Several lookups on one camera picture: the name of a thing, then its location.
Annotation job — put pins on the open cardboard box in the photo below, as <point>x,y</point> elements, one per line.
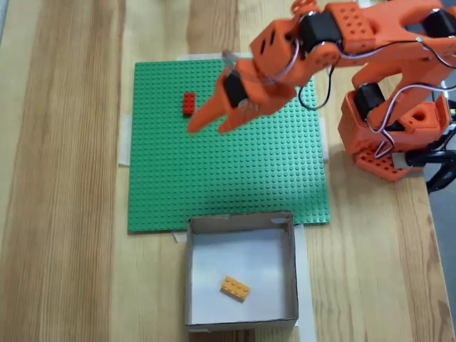
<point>270,249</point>

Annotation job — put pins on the red lego block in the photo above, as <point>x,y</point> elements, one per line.
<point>189,103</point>

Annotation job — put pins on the black table clamp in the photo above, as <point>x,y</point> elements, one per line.
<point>438,156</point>

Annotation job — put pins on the masking tape strip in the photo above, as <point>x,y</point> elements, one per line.
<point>180,237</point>
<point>124,142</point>
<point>325,142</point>
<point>199,57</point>

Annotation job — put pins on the yellow lego block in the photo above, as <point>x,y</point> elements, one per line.
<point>235,288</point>

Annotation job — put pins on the green lego baseplate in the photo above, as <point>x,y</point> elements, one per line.
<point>221,171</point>

